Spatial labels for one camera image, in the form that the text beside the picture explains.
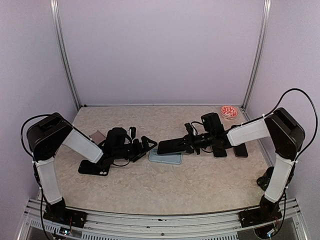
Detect front aluminium rail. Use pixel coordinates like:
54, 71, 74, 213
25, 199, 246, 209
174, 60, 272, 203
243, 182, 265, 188
16, 198, 310, 240

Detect aluminium frame post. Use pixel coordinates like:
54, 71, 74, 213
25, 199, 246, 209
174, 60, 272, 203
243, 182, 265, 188
241, 0, 272, 112
49, 0, 82, 111

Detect light blue phone case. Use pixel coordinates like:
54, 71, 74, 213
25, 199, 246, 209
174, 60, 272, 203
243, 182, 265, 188
148, 148, 183, 165

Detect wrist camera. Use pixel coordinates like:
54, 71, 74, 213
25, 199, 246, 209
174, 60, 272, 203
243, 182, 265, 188
127, 126, 137, 143
184, 123, 198, 136

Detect red white patterned bowl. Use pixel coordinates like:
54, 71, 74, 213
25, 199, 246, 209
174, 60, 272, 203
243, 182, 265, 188
220, 105, 239, 120

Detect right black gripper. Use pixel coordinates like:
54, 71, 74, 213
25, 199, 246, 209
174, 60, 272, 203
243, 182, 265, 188
173, 130, 215, 155

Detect pink clear phone case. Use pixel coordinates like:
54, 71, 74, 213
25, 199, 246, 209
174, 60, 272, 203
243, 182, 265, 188
89, 130, 106, 145

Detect left aluminium frame post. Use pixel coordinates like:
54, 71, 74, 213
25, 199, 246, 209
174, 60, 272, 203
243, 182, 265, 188
49, 0, 82, 111

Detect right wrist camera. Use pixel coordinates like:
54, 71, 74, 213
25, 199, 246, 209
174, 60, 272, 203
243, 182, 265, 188
184, 123, 198, 136

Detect black phone red edge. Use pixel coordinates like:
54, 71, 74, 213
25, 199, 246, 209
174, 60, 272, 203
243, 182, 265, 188
233, 145, 249, 158

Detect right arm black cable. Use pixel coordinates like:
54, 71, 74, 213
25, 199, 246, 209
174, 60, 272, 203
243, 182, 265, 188
273, 87, 315, 161

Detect right aluminium frame post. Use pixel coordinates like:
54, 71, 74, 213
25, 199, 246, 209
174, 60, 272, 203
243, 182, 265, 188
241, 0, 272, 112

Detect black phone silver edge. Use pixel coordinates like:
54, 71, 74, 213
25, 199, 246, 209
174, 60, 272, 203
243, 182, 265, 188
212, 147, 228, 159

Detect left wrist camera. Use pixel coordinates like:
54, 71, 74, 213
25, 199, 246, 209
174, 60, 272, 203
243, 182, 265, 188
127, 126, 137, 143

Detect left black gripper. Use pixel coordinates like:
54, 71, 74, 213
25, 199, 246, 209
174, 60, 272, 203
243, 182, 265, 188
113, 135, 158, 162

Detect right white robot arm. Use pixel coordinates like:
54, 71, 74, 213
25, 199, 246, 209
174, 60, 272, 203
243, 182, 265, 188
158, 107, 306, 222

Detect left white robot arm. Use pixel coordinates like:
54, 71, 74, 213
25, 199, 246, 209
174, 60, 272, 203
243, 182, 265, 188
26, 112, 157, 223

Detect dark green mug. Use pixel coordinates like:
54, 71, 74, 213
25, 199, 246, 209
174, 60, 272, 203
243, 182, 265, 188
256, 166, 274, 191

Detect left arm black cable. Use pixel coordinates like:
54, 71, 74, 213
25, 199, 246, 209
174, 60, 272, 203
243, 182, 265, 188
19, 114, 55, 161

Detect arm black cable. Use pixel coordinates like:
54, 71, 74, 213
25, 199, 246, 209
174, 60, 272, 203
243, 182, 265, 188
19, 114, 55, 161
273, 87, 315, 161

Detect black phone case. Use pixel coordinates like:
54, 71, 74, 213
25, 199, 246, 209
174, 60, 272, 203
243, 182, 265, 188
78, 160, 110, 177

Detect teal green phone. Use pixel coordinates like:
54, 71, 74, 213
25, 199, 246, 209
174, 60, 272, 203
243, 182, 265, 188
157, 138, 184, 155

